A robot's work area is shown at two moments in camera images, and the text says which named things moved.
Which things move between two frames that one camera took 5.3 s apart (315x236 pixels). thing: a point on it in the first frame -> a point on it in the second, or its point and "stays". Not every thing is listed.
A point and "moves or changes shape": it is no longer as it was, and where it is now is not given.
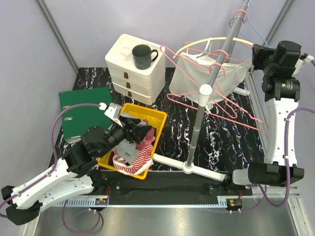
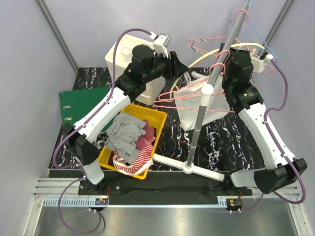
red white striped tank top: (142, 161) stays
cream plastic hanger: (213, 39) -> (178, 74)
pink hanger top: (228, 110) -> (166, 100)
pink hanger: (226, 108) -> (161, 99)
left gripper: (138, 131) -> (174, 66)
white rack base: (183, 165) stays
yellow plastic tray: (153, 117) stays
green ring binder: (77, 119) stays
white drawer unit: (143, 85) stays
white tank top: (190, 72) moves or changes shape
